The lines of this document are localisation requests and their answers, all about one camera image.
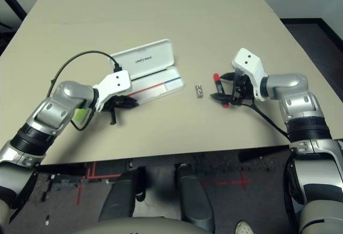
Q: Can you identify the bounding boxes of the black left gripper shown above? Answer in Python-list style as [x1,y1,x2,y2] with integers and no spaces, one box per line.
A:
[103,96,140,125]

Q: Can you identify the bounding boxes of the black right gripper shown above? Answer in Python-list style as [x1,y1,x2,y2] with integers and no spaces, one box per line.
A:
[210,69,255,106]

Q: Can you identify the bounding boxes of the red black whiteboard marker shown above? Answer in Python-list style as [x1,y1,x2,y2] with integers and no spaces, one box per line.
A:
[213,73,230,108]

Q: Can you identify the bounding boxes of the green ruler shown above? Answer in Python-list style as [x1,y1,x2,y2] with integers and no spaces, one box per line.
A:
[74,107,91,126]

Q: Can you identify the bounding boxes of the white plastic pencil case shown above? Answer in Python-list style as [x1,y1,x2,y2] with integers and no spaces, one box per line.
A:
[108,39,186,103]

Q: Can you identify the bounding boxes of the red tape lines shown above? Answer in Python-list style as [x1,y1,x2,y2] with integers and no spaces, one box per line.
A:
[76,161,121,205]

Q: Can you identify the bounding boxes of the dark grey left robot leg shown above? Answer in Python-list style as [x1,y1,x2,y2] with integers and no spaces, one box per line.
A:
[98,168,147,223]

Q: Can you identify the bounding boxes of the dark grey robot leg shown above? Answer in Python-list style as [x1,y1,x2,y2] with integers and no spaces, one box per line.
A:
[98,168,147,223]
[174,164,215,232]

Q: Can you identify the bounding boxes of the red tape cross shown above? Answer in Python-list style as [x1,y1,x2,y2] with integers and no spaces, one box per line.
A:
[203,171,252,192]

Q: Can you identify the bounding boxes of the dark grey right robot leg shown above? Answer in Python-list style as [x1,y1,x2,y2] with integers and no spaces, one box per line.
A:
[174,164,215,232]

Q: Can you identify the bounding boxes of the grey robot torso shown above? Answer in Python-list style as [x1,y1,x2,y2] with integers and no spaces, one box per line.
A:
[68,217,212,234]

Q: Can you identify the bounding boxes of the white bystander shoe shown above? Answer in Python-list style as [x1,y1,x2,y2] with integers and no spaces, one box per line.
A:
[235,220,254,234]

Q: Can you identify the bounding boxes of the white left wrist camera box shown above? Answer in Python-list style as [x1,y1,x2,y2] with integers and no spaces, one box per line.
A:
[92,69,132,112]

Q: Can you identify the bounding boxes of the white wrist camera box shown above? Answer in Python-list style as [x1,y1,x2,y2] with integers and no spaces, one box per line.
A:
[231,47,269,101]
[92,69,132,112]

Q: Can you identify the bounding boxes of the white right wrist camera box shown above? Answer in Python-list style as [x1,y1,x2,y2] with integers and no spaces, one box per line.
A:
[231,47,269,101]

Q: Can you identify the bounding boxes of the black left camera cable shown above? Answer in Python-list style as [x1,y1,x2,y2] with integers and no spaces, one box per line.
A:
[47,51,123,95]

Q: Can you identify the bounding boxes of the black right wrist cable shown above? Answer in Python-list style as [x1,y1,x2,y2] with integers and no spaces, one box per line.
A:
[240,100,292,140]

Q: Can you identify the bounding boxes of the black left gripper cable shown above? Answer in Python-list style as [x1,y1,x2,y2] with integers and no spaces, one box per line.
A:
[70,104,95,132]

